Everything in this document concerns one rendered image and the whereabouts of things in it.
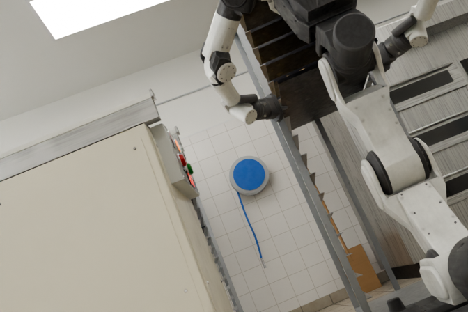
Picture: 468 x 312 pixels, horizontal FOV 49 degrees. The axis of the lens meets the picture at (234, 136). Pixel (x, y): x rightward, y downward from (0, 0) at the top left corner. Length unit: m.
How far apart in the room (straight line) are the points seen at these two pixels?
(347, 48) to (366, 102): 0.24
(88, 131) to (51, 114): 4.65
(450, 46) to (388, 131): 3.50
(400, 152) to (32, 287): 1.04
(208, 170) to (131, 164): 4.22
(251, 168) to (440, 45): 2.10
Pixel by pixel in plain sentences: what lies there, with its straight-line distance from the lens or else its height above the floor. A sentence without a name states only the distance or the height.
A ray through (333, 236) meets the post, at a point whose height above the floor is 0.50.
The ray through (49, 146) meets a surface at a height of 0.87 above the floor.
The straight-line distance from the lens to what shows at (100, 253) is 1.09.
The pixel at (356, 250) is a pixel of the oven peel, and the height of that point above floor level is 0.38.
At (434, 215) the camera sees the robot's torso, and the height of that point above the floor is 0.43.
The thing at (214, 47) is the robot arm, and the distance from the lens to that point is 1.78.
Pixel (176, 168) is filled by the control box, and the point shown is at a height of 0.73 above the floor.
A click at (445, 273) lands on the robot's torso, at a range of 1.33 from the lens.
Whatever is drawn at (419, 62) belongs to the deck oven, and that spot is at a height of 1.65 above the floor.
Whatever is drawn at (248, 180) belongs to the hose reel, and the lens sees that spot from 5.12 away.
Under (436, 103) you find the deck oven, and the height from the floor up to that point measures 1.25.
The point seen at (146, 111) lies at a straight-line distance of 1.13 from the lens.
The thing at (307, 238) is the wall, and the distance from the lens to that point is 5.23.
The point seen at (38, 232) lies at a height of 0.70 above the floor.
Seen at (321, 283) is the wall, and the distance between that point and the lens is 5.22.
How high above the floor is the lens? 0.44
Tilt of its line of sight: 16 degrees up
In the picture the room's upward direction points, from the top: 23 degrees counter-clockwise
